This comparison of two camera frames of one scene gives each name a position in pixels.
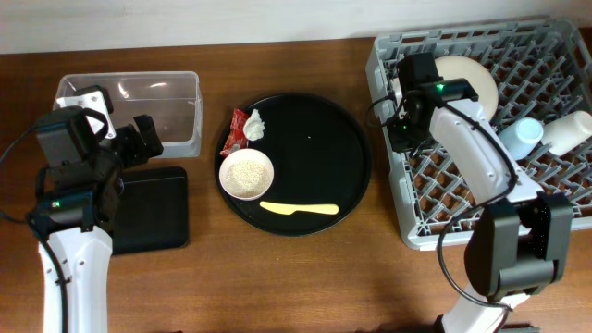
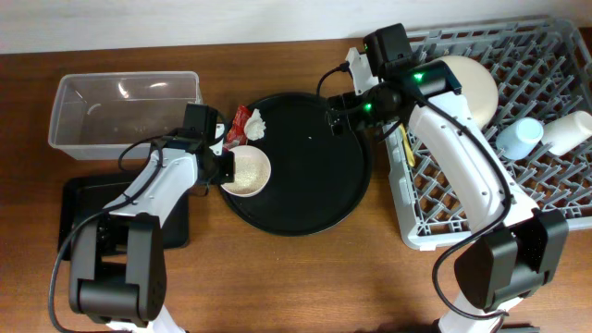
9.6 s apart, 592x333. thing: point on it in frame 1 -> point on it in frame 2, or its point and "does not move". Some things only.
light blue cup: x=521 y=136 does not move
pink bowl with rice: x=246 y=174 does not move
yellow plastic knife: x=289 y=208 -> x=409 y=149
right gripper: x=398 y=140 -> x=353 y=120
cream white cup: x=567 y=132 does not move
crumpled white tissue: x=253 y=128 does not move
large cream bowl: x=476 y=78 does not move
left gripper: x=139 y=150 -> x=229 y=171
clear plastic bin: x=173 y=99 does not move
